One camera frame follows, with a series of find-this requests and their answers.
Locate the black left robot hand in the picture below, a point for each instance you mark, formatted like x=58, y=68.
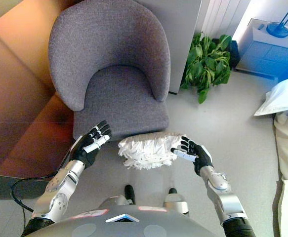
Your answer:
x=88, y=154

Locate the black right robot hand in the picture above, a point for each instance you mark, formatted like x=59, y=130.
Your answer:
x=201, y=156

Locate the white fringed pillow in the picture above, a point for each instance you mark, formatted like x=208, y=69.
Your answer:
x=148, y=150

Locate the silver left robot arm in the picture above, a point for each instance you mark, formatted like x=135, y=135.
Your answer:
x=59, y=190

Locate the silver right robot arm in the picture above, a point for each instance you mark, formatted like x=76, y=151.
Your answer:
x=226, y=200

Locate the white bed pillow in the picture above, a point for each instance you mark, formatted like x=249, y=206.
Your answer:
x=284, y=96

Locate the black right robot foot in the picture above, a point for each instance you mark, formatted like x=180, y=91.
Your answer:
x=173, y=191

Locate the black robot foot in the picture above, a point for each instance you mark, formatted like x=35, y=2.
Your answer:
x=173, y=191
x=129, y=192

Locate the silver right robot leg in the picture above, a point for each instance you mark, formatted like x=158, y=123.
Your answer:
x=177, y=203

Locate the black left robot foot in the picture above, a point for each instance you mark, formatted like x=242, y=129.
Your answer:
x=129, y=192

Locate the grey robot torso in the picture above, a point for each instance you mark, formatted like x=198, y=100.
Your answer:
x=134, y=225

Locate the green leafy houseplant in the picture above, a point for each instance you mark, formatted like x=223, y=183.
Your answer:
x=208, y=66

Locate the brown wooden desk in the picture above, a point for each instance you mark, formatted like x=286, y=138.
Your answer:
x=12, y=98

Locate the black plant pot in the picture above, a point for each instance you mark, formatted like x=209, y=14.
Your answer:
x=234, y=54

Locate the grey fabric armchair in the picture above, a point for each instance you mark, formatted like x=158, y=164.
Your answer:
x=109, y=42

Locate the white wardrobe panel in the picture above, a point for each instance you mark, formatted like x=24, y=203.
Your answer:
x=180, y=37

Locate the white nightstand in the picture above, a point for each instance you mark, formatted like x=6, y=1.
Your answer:
x=269, y=54

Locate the white ribbed curtain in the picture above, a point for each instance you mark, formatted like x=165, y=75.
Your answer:
x=220, y=17

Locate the blue lamp base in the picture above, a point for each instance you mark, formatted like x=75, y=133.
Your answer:
x=278, y=28

